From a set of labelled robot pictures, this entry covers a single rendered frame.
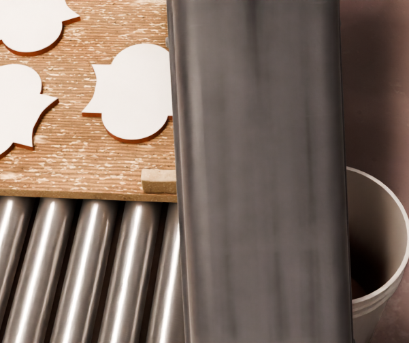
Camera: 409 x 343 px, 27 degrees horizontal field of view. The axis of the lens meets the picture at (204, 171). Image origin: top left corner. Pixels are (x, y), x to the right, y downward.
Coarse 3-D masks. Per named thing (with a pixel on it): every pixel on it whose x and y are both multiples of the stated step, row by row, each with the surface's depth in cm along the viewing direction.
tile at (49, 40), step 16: (0, 0) 112; (16, 0) 112; (32, 0) 112; (48, 0) 111; (64, 0) 111; (0, 16) 110; (16, 16) 110; (32, 16) 110; (48, 16) 110; (64, 16) 110; (0, 32) 109; (16, 32) 108; (32, 32) 108; (48, 32) 108; (16, 48) 107; (32, 48) 107; (48, 48) 107
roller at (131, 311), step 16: (128, 208) 96; (144, 208) 96; (160, 208) 98; (128, 224) 95; (144, 224) 95; (128, 240) 93; (144, 240) 94; (128, 256) 92; (144, 256) 93; (112, 272) 92; (128, 272) 91; (144, 272) 92; (112, 288) 91; (128, 288) 90; (144, 288) 91; (112, 304) 89; (128, 304) 89; (144, 304) 91; (112, 320) 88; (128, 320) 88; (112, 336) 87; (128, 336) 87
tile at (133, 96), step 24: (144, 48) 106; (96, 72) 104; (120, 72) 104; (144, 72) 104; (168, 72) 103; (96, 96) 102; (120, 96) 102; (144, 96) 101; (168, 96) 101; (120, 120) 100; (144, 120) 99
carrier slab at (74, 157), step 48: (96, 0) 112; (144, 0) 112; (0, 48) 108; (96, 48) 107; (48, 144) 99; (96, 144) 99; (144, 144) 99; (0, 192) 97; (48, 192) 96; (96, 192) 95; (144, 192) 95
